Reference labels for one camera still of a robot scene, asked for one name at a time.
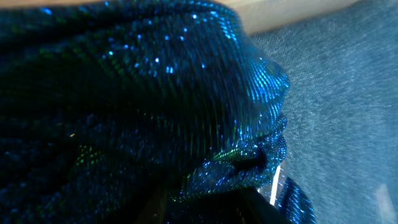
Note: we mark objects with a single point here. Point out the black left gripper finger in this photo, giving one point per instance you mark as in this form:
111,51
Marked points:
245,206

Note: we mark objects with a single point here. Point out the blue sequin fabric garment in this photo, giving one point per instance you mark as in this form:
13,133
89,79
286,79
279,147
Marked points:
101,103

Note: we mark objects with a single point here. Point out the blue denim jeans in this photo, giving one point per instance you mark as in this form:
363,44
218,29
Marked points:
342,110

